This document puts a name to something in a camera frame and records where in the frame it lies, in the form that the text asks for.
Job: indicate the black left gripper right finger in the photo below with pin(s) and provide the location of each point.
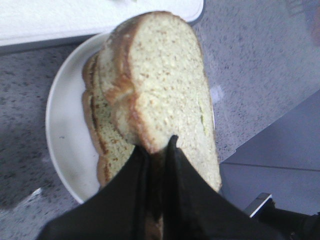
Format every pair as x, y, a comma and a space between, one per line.
192, 210

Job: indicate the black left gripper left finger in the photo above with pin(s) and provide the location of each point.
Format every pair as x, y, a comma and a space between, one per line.
117, 212

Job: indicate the bread slice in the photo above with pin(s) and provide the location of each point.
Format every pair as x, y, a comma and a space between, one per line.
152, 74
113, 151

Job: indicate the white round plate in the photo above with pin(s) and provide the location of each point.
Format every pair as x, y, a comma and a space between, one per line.
67, 125

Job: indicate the white grey-rimmed cutting board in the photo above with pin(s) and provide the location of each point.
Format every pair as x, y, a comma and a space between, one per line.
29, 24

